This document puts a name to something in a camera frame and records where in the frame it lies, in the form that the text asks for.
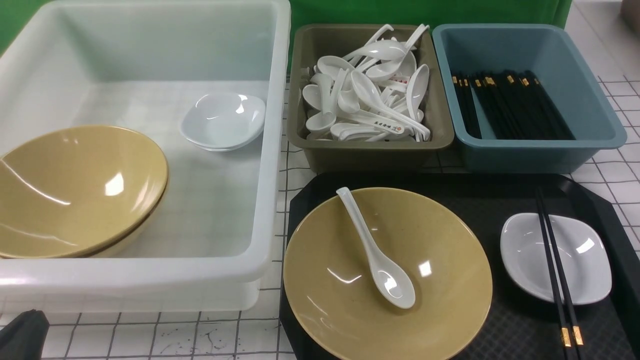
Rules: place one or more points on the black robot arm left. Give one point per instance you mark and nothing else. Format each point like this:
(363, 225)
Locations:
(25, 336)

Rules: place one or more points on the white square sauce dish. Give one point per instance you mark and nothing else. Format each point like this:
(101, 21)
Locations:
(584, 259)

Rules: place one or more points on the blue plastic chopstick bin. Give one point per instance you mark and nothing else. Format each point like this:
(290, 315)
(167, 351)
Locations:
(548, 52)

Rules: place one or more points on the large white plastic tub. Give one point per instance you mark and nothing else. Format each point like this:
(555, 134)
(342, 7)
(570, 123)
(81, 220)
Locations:
(143, 65)

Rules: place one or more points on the black plastic serving tray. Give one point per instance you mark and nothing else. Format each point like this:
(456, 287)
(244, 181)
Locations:
(518, 325)

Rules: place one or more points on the black chopstick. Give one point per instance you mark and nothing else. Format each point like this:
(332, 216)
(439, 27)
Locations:
(557, 296)
(562, 282)

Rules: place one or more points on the pile of white spoons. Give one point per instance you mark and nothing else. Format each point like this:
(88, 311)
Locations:
(372, 94)

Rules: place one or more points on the white sauce dish in tub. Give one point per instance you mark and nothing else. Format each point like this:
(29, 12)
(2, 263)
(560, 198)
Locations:
(224, 121)

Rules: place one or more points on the yellow bowl underneath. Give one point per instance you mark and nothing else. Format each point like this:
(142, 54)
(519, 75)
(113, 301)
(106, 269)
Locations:
(119, 246)

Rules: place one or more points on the yellow noodle bowl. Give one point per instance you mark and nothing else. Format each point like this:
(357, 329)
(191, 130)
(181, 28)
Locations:
(332, 294)

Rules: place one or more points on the bundle of black chopsticks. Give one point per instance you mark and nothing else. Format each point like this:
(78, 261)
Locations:
(515, 104)

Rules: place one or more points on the white ceramic soup spoon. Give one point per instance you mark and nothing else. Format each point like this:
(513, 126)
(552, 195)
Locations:
(390, 279)

